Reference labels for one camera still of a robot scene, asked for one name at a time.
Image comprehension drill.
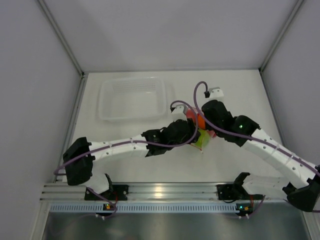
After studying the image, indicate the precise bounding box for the clear zip top bag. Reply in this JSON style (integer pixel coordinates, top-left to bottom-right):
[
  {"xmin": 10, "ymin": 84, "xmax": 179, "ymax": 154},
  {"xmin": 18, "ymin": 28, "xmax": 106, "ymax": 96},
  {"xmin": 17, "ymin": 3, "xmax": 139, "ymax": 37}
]
[{"xmin": 186, "ymin": 107, "xmax": 217, "ymax": 153}]

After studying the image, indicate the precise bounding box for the orange fake orange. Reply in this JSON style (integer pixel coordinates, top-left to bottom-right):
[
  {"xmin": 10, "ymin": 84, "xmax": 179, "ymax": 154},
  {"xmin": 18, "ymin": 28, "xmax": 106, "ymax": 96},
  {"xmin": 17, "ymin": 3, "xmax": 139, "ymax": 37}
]
[{"xmin": 196, "ymin": 113, "xmax": 206, "ymax": 130}]

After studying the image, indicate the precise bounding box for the green fake apple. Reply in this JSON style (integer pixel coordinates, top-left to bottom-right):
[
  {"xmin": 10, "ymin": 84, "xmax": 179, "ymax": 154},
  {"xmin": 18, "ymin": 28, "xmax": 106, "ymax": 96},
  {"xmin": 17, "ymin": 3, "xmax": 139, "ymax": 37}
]
[{"xmin": 194, "ymin": 129, "xmax": 211, "ymax": 149}]

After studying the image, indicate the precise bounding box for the pink fake peach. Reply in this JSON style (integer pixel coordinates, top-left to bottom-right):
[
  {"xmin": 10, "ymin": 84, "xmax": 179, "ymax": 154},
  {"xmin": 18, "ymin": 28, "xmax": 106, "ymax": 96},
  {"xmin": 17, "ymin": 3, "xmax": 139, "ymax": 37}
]
[{"xmin": 186, "ymin": 109, "xmax": 197, "ymax": 122}]

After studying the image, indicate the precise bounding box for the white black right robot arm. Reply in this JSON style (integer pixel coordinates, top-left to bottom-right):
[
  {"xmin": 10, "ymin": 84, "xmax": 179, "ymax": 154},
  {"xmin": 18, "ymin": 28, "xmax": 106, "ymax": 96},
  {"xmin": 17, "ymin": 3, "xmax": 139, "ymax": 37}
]
[{"xmin": 201, "ymin": 100, "xmax": 320, "ymax": 212}]

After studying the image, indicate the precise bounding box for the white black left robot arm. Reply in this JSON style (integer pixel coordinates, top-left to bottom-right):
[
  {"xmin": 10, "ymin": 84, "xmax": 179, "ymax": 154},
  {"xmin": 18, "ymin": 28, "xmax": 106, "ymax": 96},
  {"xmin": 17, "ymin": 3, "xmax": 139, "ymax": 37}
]
[{"xmin": 63, "ymin": 119, "xmax": 201, "ymax": 200}]

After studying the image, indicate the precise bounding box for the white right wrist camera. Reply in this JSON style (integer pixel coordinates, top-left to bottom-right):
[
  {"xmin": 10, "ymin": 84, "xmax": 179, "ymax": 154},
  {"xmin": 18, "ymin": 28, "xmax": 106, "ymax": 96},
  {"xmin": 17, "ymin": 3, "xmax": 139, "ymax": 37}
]
[{"xmin": 204, "ymin": 87, "xmax": 224, "ymax": 101}]

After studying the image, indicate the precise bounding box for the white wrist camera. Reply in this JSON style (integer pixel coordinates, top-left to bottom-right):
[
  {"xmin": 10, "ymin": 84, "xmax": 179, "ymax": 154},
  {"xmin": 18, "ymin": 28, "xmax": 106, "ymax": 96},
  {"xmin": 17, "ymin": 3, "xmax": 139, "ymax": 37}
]
[
  {"xmin": 204, "ymin": 87, "xmax": 224, "ymax": 101},
  {"xmin": 171, "ymin": 104, "xmax": 188, "ymax": 116}
]

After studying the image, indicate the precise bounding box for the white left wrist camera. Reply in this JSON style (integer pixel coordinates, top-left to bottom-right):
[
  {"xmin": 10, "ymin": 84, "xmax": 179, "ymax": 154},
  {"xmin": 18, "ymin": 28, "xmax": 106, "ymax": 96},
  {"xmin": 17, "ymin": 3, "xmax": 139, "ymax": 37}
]
[{"xmin": 171, "ymin": 104, "xmax": 188, "ymax": 116}]

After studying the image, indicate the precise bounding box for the aluminium mounting rail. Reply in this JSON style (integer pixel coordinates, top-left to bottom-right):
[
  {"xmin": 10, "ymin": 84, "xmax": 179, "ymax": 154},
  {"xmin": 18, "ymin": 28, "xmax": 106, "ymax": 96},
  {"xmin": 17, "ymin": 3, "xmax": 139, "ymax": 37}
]
[{"xmin": 39, "ymin": 181, "xmax": 288, "ymax": 202}]

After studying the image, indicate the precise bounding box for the grey slotted cable duct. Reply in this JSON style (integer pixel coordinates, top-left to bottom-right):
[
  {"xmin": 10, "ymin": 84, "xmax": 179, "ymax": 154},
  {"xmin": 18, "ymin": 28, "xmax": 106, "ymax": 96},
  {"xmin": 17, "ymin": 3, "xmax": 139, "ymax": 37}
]
[{"xmin": 50, "ymin": 202, "xmax": 250, "ymax": 214}]

